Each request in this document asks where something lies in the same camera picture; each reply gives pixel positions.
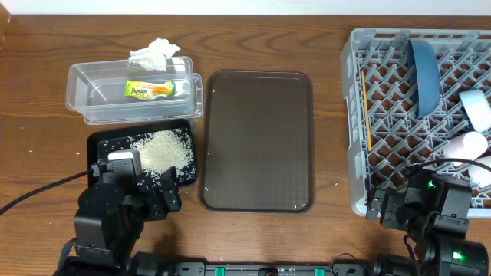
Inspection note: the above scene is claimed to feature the white cup green inside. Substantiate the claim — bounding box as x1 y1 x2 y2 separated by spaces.
468 156 491 188

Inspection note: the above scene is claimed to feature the white cup pink inside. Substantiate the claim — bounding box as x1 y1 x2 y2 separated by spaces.
443 131 488 160

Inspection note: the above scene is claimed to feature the wooden chopstick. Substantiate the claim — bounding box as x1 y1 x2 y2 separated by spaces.
361 70 372 152

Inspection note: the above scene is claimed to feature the light blue small bowl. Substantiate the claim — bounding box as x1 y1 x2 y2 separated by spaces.
459 89 491 133

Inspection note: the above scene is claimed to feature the dark blue plate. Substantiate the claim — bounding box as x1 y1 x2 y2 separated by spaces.
407 38 440 118

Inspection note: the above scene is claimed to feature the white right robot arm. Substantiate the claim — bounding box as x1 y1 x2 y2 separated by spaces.
366 176 489 276

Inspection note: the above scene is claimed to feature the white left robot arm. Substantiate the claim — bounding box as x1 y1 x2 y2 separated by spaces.
55 162 181 275

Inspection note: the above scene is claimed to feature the grey dishwasher rack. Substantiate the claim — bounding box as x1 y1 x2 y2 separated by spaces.
341 28 490 215

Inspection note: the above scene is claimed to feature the white rice pile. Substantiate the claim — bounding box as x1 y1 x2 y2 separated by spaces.
99 128 195 189

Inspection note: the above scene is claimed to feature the black tray bin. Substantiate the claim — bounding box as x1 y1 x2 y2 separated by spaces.
87 119 197 186

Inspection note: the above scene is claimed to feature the brown serving tray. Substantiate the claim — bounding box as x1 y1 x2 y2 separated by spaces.
199 70 315 214

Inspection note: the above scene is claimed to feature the yellow snack wrapper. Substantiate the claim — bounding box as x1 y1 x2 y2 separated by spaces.
124 80 175 100

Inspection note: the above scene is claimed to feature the clear plastic bin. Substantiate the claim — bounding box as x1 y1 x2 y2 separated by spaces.
66 57 203 125

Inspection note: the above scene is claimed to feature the crumpled white tissue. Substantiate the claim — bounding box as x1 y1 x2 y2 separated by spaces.
128 38 181 71

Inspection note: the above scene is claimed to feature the black rail with green clamps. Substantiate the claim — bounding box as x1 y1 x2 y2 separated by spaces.
164 253 372 276

